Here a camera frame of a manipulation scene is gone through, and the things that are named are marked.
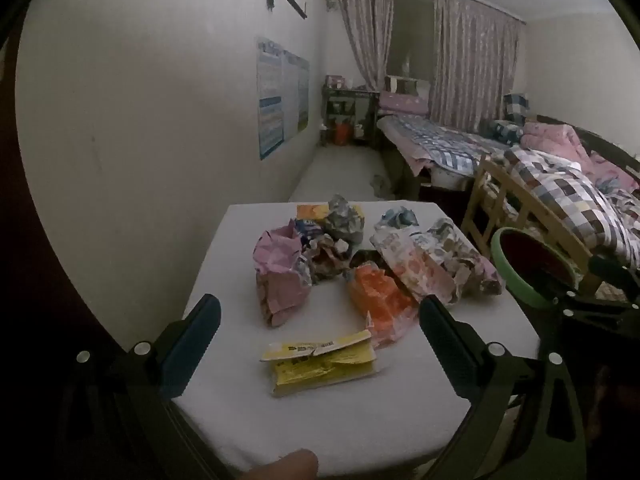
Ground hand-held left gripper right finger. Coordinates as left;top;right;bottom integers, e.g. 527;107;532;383
419;296;589;480

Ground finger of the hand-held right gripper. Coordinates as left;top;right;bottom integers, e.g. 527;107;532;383
588;255;640;295
542;287;640;340

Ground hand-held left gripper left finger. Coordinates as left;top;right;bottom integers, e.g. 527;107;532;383
57;294;222;480

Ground multicolour patterned wrapper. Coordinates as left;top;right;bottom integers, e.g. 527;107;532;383
425;217;504;297

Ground green bin with red inside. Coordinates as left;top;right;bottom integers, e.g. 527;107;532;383
491;227;583;311

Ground printed paper ball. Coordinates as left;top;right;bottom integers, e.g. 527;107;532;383
299;237;357;287

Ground yellow orange drink carton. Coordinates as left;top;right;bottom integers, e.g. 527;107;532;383
296;203;331;222

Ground person's left hand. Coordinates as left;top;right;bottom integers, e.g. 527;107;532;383
235;449;319;480

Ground orange crumpled wrapper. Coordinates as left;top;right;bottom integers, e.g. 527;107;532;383
346;265;420;351

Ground white orange floral wrapper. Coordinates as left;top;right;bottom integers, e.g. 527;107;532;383
370;224;462;307

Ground pink crumpled wrapper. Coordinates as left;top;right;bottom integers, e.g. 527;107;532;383
254;224;312;329

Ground flattened yellow packet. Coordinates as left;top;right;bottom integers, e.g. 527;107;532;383
260;330;377;397

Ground small white blue wrapper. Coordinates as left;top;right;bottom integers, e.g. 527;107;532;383
380;206;422;232

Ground wooden chair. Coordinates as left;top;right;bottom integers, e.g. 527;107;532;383
461;155;602;292

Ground pink quilt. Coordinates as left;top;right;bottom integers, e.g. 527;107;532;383
521;122;640;192

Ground blue cookie wrapper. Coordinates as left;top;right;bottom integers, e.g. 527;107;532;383
292;217;323;248

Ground grey crumpled paper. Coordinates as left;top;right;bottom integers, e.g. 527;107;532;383
322;195;367;247

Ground dark checked pillow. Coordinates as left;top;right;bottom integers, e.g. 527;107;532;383
479;119;525;147

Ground blue white plaid pillow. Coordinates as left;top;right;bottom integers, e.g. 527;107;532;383
502;92;532;122

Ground bed with plaid sheet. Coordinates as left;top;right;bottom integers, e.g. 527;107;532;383
376;112;522;192

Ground patterned curtain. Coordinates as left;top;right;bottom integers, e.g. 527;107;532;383
431;0;522;132
340;0;397;92

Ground pink pillow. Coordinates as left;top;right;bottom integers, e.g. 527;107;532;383
378;91;432;117

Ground cluttered storage shelf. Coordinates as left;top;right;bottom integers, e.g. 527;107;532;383
321;75;382;150

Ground window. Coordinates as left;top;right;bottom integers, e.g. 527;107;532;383
387;0;437;81

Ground blue framed wall poster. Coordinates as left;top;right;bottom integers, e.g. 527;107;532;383
256;36;287;162

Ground wall poster with green bottom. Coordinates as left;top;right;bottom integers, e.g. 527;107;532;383
297;55;312;134

